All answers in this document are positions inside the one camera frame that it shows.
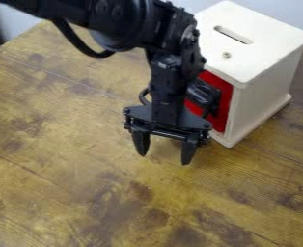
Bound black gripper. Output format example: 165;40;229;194
124;59;212;165

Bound red drawer front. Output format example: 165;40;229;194
185;71;233;133

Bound black drawer handle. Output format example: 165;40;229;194
186;78;221;118

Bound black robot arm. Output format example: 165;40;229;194
0;0;210;165

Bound white wooden box cabinet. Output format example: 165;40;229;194
196;1;303;148

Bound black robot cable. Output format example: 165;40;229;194
49;17;118;60

